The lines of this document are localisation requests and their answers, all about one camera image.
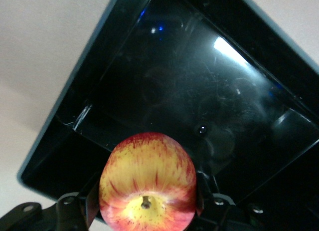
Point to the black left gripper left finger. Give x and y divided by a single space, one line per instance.
72 213

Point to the red yellow apple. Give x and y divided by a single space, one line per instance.
147 178

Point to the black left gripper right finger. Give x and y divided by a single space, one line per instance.
219 211

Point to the black plastic box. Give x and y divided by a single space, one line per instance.
187 78

